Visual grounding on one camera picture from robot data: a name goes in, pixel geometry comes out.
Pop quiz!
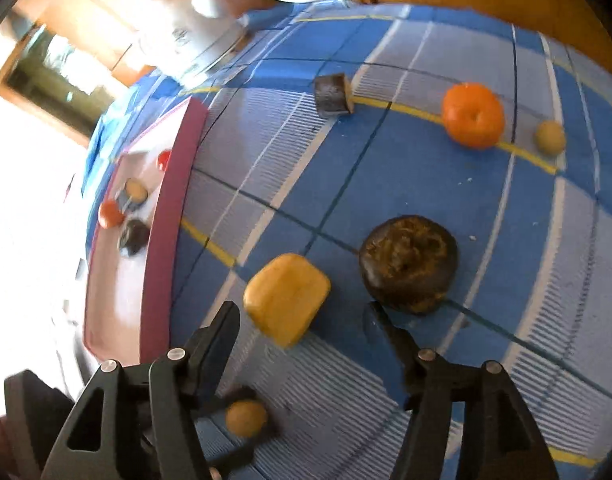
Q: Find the tan longan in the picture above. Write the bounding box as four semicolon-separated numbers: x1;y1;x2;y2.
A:
534;120;567;156
225;399;268;437

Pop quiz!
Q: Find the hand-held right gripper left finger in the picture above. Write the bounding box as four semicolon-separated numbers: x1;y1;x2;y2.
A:
41;301;242;480

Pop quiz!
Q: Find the dark brown water chestnut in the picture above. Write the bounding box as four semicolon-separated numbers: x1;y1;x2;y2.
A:
118;219;151;258

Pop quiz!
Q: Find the large orange tangerine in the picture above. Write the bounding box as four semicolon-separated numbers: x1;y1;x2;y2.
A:
441;82;506;150

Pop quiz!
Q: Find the long purple sugarcane piece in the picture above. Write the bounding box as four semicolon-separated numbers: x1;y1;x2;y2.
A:
117;178;149;211

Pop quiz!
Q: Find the white ceramic electric kettle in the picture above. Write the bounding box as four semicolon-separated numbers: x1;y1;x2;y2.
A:
136;0;252;83

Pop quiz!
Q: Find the small orange tangerine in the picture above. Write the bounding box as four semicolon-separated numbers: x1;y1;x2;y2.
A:
98;200;127;229

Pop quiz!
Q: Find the dark round pastry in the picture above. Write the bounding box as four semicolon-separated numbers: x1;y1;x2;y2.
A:
358;215;458;316

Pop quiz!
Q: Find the wooden framed glass door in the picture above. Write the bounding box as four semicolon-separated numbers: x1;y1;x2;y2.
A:
0;22;132;148

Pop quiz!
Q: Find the short purple sugarcane piece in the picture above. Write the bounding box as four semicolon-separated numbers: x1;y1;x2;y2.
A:
313;73;356;118

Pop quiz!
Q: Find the pink-edged white box tray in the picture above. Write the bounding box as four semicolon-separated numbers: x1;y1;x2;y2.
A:
83;97;209;368

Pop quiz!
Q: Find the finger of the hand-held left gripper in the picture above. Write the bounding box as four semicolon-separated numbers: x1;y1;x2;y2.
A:
206;425;282;480
193;385;259;418

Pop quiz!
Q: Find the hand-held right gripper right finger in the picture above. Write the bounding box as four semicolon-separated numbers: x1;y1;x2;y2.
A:
362;301;559;480

